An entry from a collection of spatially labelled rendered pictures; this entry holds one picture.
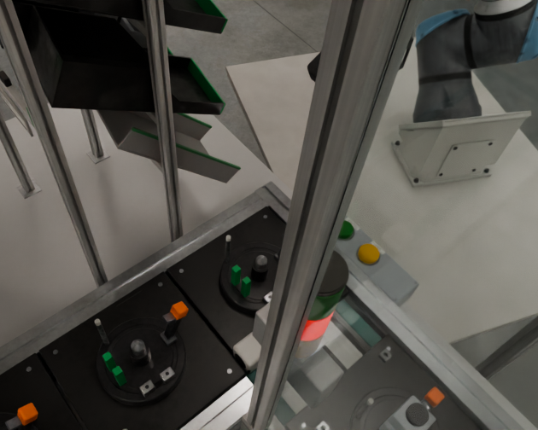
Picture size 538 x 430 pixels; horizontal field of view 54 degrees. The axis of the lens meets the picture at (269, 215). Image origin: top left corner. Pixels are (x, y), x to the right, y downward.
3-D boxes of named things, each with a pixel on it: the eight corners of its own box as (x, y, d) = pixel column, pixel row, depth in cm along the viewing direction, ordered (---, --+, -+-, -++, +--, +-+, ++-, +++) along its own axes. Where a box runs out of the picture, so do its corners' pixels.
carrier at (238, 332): (266, 211, 107) (271, 171, 97) (348, 295, 98) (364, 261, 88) (166, 275, 97) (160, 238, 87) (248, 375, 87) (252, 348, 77)
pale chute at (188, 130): (197, 140, 112) (211, 124, 110) (226, 183, 106) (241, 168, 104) (88, 96, 89) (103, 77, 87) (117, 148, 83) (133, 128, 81)
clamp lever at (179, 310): (170, 328, 86) (182, 299, 82) (177, 337, 85) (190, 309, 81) (151, 337, 84) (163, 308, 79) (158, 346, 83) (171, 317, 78)
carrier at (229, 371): (164, 276, 97) (158, 239, 87) (246, 377, 87) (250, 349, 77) (40, 355, 86) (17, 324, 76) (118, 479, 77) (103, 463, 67)
